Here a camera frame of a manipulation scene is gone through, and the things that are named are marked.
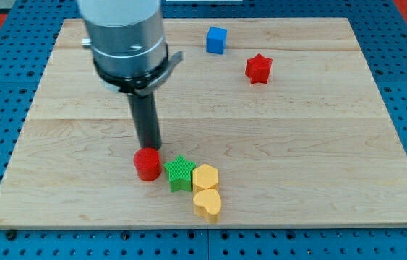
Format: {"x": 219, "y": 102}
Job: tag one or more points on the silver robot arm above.
{"x": 128, "y": 44}

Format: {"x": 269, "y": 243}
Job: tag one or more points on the green star block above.
{"x": 180, "y": 173}

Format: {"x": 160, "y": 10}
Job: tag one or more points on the yellow hexagon block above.
{"x": 205, "y": 177}

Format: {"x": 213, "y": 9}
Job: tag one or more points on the red cylinder block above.
{"x": 147, "y": 164}

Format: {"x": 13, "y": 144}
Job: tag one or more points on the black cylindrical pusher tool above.
{"x": 145, "y": 119}

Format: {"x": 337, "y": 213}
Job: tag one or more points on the yellow heart block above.
{"x": 208, "y": 204}

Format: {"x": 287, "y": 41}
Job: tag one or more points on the red star block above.
{"x": 258, "y": 69}

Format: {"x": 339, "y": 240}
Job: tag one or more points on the wooden board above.
{"x": 312, "y": 148}

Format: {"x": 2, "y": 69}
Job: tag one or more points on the blue cube block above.
{"x": 216, "y": 40}

